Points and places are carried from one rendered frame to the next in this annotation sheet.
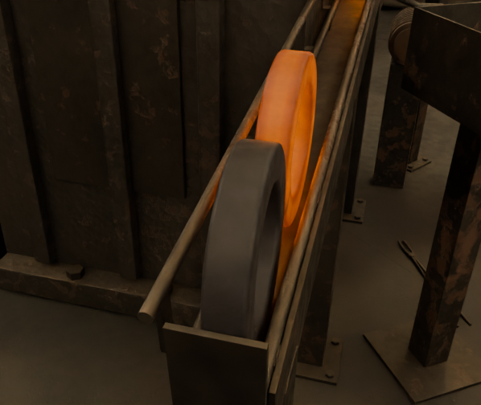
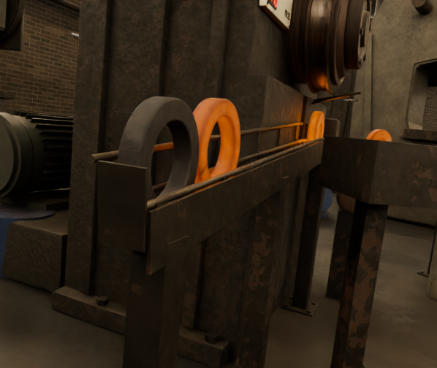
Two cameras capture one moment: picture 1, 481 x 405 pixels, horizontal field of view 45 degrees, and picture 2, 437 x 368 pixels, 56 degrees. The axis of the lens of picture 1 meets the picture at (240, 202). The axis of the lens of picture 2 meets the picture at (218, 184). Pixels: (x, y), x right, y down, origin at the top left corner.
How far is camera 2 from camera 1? 35 cm
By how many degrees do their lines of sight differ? 25
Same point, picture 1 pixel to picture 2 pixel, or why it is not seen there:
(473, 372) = not seen: outside the picture
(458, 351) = not seen: outside the picture
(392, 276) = (327, 349)
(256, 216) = (156, 108)
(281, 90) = (206, 105)
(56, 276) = (89, 301)
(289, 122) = (205, 117)
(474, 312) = not seen: outside the picture
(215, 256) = (131, 123)
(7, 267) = (61, 292)
